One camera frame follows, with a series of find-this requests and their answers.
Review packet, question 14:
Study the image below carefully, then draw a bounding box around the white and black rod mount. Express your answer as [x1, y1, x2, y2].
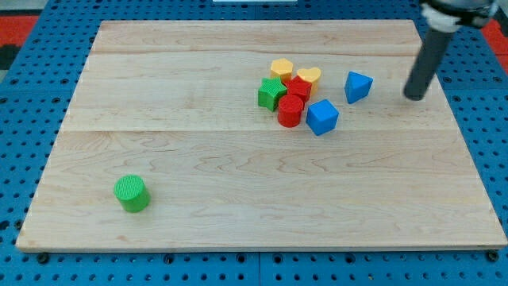
[418, 0, 498, 33]

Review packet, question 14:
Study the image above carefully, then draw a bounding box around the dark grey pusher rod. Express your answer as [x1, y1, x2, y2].
[403, 27, 453, 101]

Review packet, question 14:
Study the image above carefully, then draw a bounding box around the green cylinder block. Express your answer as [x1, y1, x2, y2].
[114, 174, 151, 213]

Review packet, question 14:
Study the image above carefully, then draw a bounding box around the blue triangle block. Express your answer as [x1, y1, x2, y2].
[344, 71, 373, 104]

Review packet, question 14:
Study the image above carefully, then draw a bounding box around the yellow heart block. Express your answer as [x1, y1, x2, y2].
[297, 67, 321, 96]

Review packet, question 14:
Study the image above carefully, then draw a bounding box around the blue cube block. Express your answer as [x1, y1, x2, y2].
[306, 99, 340, 136]

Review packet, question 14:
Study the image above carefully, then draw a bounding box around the yellow pentagon block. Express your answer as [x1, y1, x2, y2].
[270, 58, 294, 82]

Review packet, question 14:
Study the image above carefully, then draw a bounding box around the red cylinder block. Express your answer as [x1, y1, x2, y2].
[278, 95, 304, 128]

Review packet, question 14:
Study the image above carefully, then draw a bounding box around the green star block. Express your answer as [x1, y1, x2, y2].
[258, 77, 287, 111]

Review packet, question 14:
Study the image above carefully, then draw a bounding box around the wooden board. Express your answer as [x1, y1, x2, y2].
[17, 20, 507, 253]

